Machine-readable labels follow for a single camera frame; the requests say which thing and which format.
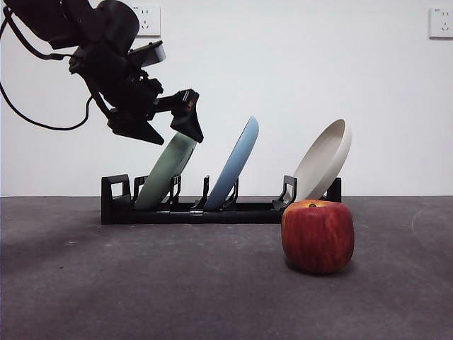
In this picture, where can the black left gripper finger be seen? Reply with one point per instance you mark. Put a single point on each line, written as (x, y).
(136, 129)
(187, 120)

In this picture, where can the green plate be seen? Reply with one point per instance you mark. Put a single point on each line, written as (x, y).
(159, 177)

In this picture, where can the red apple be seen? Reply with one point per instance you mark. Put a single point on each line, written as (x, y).
(316, 237)

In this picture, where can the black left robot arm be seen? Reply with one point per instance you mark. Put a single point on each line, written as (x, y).
(70, 21)

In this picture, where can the blue plate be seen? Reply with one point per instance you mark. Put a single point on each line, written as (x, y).
(233, 166)

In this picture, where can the black plate rack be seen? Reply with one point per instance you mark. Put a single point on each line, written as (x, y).
(115, 212)

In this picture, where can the beige plate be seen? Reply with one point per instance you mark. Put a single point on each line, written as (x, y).
(325, 159)

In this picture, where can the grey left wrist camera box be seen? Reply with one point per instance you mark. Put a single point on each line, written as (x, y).
(150, 55)

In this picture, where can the white wall socket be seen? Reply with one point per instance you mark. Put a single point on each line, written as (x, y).
(442, 23)
(150, 25)

